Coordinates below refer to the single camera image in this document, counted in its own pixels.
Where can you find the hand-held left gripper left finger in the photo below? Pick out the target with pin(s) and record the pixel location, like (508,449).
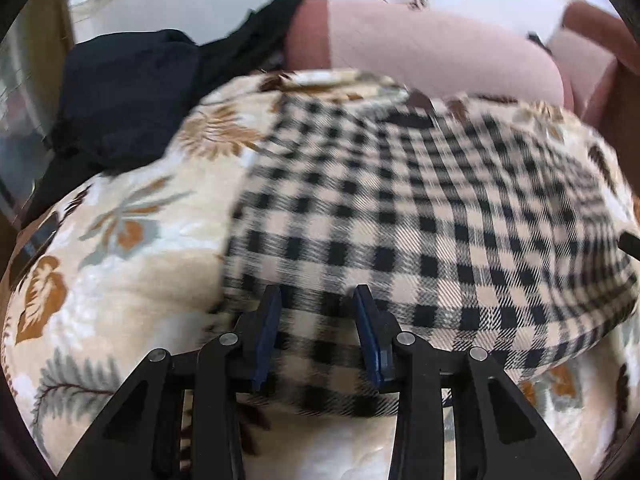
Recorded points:
(265,335)

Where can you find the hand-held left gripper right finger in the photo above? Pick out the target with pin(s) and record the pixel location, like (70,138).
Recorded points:
(370,340)

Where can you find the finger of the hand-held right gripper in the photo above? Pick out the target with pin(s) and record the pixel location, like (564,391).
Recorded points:
(631,247)

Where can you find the beige black checkered coat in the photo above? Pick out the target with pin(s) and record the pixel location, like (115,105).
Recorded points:
(400,220)

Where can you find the floral cream blanket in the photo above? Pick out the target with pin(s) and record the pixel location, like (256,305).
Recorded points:
(140,270)

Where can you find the pink and brown cushion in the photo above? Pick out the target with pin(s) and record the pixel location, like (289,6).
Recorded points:
(585,65)

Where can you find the small black object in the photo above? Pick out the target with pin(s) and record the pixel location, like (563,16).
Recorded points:
(537,40)

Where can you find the dark navy garment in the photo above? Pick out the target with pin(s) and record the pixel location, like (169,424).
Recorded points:
(130,95)

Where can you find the black garment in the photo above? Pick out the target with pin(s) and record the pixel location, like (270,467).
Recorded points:
(260,30)

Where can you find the etched glass door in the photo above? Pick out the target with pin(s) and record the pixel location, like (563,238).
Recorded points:
(25,110)

